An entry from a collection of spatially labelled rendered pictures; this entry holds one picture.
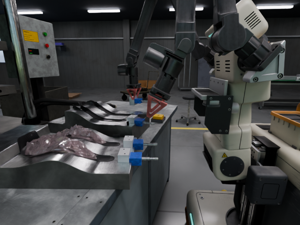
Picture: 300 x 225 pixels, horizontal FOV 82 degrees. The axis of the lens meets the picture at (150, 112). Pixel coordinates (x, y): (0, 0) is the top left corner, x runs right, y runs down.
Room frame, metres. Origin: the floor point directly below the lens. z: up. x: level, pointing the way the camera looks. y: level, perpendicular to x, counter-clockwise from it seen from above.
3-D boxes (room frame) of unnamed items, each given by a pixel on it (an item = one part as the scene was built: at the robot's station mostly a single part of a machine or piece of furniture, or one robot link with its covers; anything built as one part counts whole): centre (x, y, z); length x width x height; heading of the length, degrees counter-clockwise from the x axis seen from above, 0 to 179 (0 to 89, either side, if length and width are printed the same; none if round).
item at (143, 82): (8.33, 0.14, 0.22); 1.21 x 0.83 x 0.44; 86
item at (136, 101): (1.10, 0.07, 0.93); 0.13 x 0.05 x 0.05; 71
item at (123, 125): (0.93, 0.28, 0.87); 0.50 x 0.26 x 0.14; 72
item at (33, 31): (1.35, 0.88, 0.73); 0.30 x 0.22 x 1.47; 162
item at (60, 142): (0.57, 0.30, 0.90); 0.26 x 0.18 x 0.08; 89
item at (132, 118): (0.79, 0.04, 0.89); 0.13 x 0.05 x 0.05; 72
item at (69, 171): (0.56, 0.31, 0.85); 0.50 x 0.26 x 0.11; 89
